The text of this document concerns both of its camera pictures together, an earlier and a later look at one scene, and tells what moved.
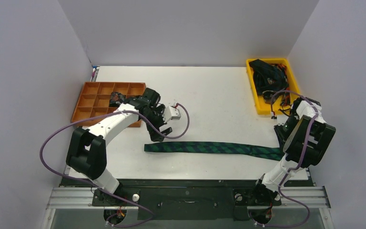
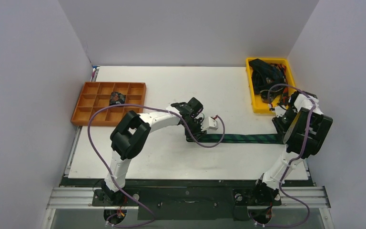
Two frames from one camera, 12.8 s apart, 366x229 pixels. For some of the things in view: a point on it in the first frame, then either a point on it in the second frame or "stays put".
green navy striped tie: [217, 148] to [271, 139]
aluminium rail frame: [317, 197] stays put
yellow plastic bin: [274, 104] stays put
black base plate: [187, 200] stays put
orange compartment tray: [94, 100] stays put
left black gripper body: [156, 118] to [195, 127]
